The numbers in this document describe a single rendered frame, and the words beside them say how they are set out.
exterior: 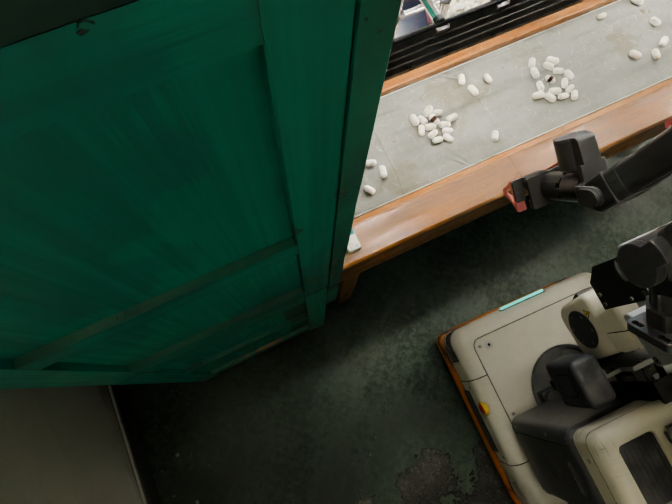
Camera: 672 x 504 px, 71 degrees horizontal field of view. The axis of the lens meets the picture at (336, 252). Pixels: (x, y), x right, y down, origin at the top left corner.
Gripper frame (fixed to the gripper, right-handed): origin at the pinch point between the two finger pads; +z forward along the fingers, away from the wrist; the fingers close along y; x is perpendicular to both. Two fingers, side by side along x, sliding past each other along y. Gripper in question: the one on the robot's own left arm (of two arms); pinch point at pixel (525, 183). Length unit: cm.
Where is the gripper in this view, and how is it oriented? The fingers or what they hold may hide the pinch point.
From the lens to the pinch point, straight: 112.0
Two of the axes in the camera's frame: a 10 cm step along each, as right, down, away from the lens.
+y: -9.2, 3.8, -1.3
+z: -2.1, -1.7, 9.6
